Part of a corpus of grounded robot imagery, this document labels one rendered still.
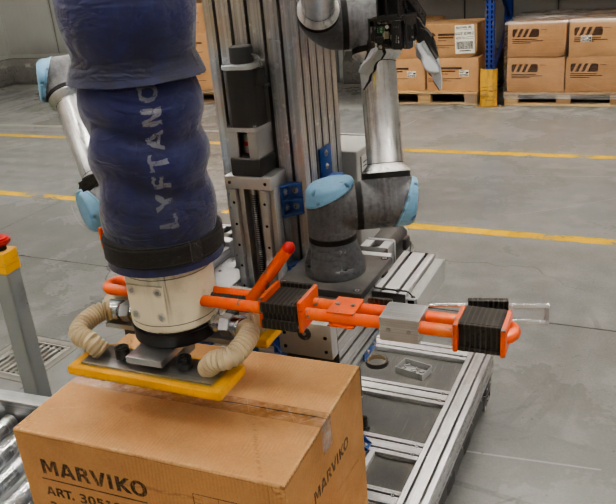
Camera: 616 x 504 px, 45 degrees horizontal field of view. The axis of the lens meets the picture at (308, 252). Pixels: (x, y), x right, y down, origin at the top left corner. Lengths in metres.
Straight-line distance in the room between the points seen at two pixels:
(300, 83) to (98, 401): 0.89
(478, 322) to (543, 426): 1.87
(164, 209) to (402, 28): 0.52
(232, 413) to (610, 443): 1.83
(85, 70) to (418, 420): 1.83
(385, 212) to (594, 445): 1.56
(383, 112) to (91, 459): 0.97
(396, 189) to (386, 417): 1.19
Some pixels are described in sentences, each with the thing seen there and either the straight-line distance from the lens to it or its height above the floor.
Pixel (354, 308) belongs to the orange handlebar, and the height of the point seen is 1.20.
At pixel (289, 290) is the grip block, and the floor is 1.20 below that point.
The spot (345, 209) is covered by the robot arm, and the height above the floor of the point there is 1.21.
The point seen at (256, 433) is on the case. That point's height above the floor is 0.94.
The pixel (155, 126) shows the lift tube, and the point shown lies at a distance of 1.27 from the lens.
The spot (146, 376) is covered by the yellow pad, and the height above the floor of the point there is 1.07.
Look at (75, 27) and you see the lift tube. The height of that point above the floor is 1.70.
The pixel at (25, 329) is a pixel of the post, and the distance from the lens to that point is 2.53.
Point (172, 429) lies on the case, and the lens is 1.50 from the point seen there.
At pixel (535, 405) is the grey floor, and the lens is 3.18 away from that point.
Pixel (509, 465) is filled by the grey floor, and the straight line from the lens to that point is 2.86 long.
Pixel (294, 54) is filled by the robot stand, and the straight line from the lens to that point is 1.86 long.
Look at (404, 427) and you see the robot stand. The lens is 2.67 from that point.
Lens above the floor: 1.79
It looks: 23 degrees down
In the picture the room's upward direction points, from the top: 5 degrees counter-clockwise
